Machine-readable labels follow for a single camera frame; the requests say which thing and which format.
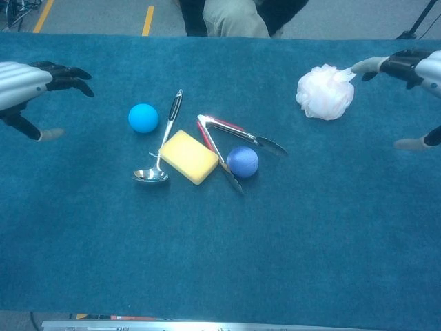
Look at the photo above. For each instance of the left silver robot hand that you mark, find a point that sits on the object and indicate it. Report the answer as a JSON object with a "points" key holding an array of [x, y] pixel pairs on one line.
{"points": [[20, 82]]}

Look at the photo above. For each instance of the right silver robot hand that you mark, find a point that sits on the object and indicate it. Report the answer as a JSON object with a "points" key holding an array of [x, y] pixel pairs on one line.
{"points": [[403, 65]]}

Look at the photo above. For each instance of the white mesh bath pouf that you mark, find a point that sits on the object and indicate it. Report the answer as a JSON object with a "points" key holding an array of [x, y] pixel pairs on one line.
{"points": [[324, 94]]}

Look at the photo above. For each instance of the light blue ball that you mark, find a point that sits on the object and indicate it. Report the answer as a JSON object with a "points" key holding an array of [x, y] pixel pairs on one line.
{"points": [[143, 118]]}

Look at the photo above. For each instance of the yellow sponge block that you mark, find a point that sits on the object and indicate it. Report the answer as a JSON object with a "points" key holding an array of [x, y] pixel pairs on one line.
{"points": [[189, 157]]}

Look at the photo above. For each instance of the steel tongs red grips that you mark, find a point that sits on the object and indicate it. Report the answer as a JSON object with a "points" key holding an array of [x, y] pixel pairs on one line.
{"points": [[272, 145]]}

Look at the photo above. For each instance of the seated person khaki trousers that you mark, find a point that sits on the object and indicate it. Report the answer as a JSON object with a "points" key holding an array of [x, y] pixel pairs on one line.
{"points": [[237, 19]]}

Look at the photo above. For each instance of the dark blue ball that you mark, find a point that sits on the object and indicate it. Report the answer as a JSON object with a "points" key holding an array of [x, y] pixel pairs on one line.
{"points": [[242, 162]]}

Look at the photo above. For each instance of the yellow box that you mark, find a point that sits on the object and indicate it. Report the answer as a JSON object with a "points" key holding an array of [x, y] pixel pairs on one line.
{"points": [[81, 316]]}

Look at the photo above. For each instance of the teal carpet table mat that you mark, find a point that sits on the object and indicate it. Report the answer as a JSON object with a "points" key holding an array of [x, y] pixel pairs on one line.
{"points": [[220, 241]]}

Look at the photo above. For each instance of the aluminium rail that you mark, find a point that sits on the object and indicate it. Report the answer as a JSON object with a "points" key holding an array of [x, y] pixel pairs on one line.
{"points": [[172, 326]]}

